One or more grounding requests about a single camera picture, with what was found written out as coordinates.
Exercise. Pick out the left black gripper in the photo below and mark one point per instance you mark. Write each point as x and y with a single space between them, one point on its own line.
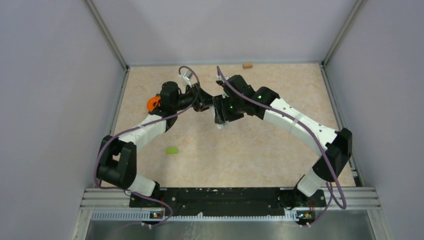
203 103

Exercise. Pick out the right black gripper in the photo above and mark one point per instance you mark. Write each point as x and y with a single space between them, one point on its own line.
221 115

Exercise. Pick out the white remote control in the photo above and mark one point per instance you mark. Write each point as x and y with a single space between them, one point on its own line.
220 119

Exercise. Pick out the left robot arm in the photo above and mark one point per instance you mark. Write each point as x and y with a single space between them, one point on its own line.
116 161

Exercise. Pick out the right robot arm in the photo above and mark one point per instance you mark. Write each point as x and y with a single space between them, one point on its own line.
333 147

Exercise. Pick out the orange tape roll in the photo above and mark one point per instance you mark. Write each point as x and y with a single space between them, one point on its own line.
153 103

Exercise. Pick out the tan wooden block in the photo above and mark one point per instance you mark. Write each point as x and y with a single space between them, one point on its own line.
247 65

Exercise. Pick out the green block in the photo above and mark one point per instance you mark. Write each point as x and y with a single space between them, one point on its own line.
171 150

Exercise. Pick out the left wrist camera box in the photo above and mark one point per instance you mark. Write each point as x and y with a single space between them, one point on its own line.
186 78

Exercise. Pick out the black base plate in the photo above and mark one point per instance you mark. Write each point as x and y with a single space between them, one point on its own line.
230 202

